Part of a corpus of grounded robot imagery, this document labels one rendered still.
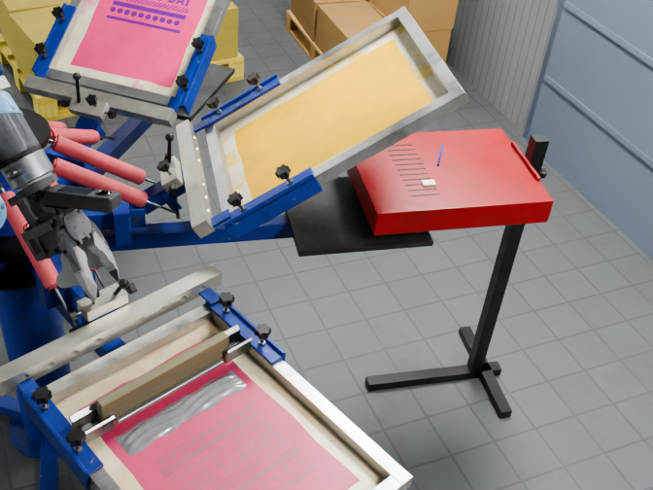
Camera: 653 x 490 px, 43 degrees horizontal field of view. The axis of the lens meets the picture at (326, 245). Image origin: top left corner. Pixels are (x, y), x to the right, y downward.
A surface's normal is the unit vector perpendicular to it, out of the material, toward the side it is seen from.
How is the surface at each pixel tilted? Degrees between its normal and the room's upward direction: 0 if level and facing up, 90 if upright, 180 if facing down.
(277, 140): 32
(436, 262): 0
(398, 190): 0
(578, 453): 0
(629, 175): 90
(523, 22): 90
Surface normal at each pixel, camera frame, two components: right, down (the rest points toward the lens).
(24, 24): 0.08, -0.77
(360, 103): -0.44, -0.62
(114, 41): -0.09, -0.35
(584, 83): -0.92, 0.18
